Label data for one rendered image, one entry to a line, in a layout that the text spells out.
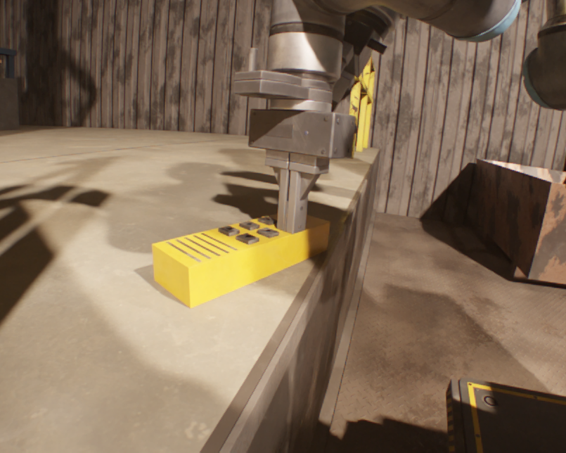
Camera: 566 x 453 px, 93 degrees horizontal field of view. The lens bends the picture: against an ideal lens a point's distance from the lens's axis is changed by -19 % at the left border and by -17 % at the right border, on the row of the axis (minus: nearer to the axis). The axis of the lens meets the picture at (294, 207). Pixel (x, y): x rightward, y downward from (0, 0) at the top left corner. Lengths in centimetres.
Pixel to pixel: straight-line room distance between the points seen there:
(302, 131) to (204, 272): 19
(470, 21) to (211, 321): 40
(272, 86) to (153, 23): 468
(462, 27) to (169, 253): 40
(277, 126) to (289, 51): 9
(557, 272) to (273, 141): 223
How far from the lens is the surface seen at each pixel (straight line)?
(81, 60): 595
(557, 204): 216
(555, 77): 79
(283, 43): 38
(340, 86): 65
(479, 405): 89
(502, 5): 42
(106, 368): 28
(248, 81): 34
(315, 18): 38
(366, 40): 54
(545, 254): 233
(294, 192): 40
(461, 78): 375
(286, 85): 34
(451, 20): 39
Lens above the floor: 89
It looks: 15 degrees down
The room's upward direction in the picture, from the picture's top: 5 degrees clockwise
